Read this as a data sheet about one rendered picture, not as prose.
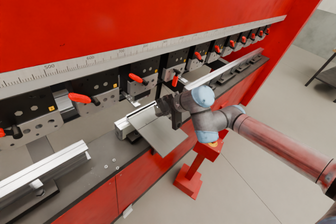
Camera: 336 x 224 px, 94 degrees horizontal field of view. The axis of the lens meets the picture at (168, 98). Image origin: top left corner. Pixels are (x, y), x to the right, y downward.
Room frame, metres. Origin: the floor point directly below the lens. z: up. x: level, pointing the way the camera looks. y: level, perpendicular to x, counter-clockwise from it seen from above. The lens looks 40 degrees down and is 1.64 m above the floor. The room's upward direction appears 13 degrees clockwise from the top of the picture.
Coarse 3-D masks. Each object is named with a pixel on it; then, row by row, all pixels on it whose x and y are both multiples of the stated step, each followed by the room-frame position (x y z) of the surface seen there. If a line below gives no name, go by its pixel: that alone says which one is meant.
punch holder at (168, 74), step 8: (184, 48) 0.74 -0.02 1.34; (160, 56) 0.68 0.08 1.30; (168, 56) 0.65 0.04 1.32; (176, 56) 0.70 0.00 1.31; (184, 56) 0.75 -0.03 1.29; (160, 64) 0.67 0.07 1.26; (168, 64) 0.66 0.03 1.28; (176, 64) 0.71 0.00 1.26; (184, 64) 0.76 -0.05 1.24; (160, 72) 0.67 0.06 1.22; (168, 72) 0.67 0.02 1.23; (168, 80) 0.68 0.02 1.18
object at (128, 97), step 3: (120, 90) 0.70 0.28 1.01; (120, 93) 0.70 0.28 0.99; (123, 93) 0.69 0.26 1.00; (126, 96) 0.67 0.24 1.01; (129, 96) 0.68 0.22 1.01; (129, 99) 0.65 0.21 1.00; (132, 102) 0.63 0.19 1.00; (135, 102) 0.64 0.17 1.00; (135, 105) 0.62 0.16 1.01; (138, 105) 0.63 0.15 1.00
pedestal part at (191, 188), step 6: (186, 168) 0.79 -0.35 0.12; (180, 174) 0.72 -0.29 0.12; (198, 174) 0.76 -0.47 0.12; (174, 180) 0.66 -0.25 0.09; (180, 180) 0.66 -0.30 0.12; (186, 180) 0.67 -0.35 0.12; (192, 180) 0.69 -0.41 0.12; (198, 180) 0.70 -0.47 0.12; (180, 186) 0.63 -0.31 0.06; (186, 186) 0.62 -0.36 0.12; (192, 186) 0.63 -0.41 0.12; (198, 186) 0.69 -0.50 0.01; (186, 192) 0.60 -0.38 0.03; (192, 192) 0.59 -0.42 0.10
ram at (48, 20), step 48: (0, 0) 0.27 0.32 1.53; (48, 0) 0.33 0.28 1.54; (96, 0) 0.41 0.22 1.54; (144, 0) 0.53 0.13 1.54; (192, 0) 0.72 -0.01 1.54; (240, 0) 1.08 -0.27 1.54; (288, 0) 2.02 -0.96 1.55; (0, 48) 0.25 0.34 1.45; (48, 48) 0.31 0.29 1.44; (96, 48) 0.40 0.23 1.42; (0, 96) 0.21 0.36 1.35
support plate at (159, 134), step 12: (132, 120) 0.51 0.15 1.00; (144, 120) 0.53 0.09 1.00; (156, 120) 0.55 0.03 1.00; (168, 120) 0.57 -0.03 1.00; (144, 132) 0.46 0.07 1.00; (156, 132) 0.48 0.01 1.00; (168, 132) 0.49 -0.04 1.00; (180, 132) 0.51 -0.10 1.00; (156, 144) 0.41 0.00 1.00; (168, 144) 0.42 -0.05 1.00
